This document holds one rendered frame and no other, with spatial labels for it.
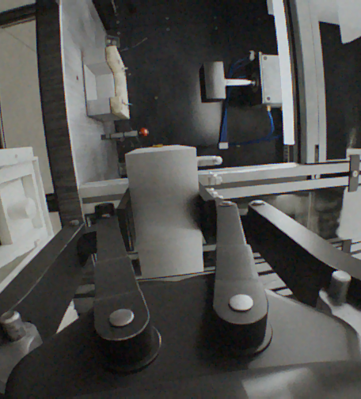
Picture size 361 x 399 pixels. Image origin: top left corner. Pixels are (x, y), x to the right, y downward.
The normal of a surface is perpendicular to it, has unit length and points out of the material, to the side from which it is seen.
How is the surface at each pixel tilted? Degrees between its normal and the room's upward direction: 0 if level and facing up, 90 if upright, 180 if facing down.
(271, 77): 90
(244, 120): 90
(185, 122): 90
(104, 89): 90
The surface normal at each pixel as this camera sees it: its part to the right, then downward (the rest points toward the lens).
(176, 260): 0.11, 0.24
